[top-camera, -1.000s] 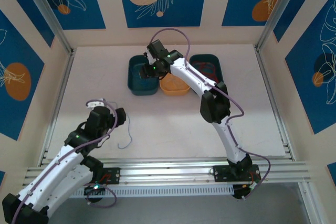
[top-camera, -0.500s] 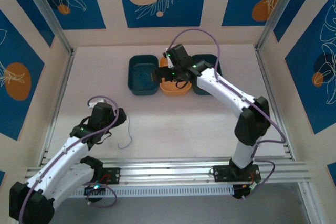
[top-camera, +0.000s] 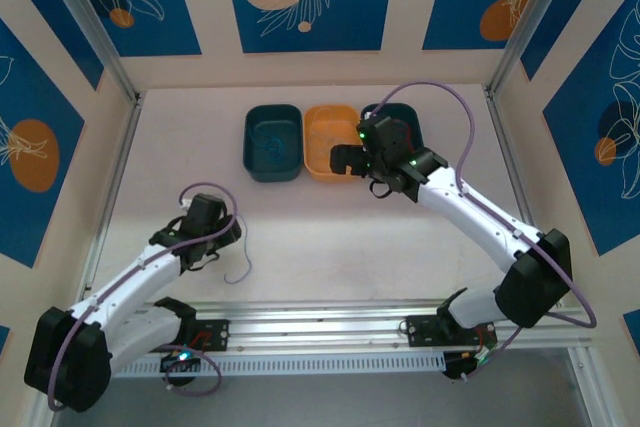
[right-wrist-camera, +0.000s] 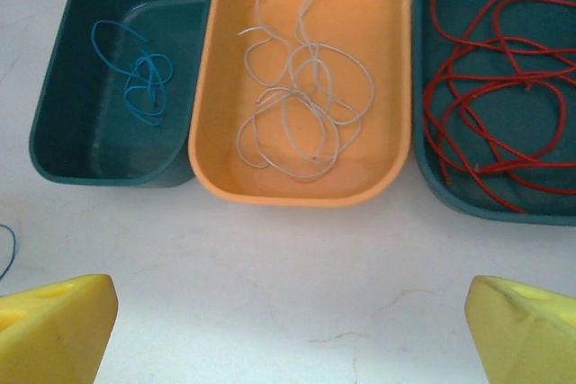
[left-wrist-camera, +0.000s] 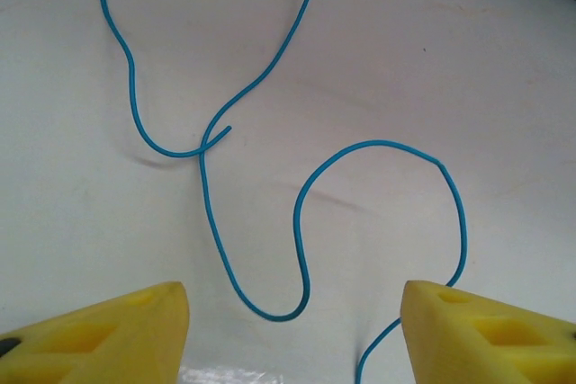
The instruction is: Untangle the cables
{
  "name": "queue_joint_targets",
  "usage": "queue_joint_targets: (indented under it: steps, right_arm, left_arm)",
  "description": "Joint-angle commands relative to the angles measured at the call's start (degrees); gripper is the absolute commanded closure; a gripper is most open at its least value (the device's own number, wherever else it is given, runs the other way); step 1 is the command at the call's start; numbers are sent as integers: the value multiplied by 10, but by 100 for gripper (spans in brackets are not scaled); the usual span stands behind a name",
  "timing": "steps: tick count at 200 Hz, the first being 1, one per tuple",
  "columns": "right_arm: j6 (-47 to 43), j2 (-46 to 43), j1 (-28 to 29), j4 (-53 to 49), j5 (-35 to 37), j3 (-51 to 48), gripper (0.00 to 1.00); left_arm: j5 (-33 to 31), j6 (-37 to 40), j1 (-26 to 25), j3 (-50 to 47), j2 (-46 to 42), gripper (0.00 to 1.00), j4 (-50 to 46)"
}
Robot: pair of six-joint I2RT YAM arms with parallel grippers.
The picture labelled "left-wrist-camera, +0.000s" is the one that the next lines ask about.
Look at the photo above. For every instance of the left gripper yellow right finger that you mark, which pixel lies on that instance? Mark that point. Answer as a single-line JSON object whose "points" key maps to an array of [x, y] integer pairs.
{"points": [[495, 348]]}

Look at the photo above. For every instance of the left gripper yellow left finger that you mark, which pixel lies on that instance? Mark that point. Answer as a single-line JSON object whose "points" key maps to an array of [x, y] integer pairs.
{"points": [[112, 348]]}

